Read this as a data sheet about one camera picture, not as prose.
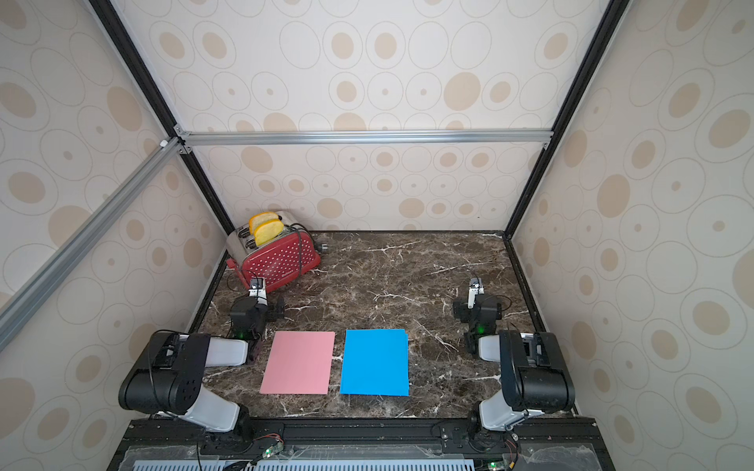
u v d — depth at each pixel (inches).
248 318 28.4
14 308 20.0
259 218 37.3
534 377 17.7
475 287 32.0
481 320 28.5
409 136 65.6
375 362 34.5
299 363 35.3
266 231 36.3
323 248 44.3
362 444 28.8
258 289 31.5
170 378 17.7
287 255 37.9
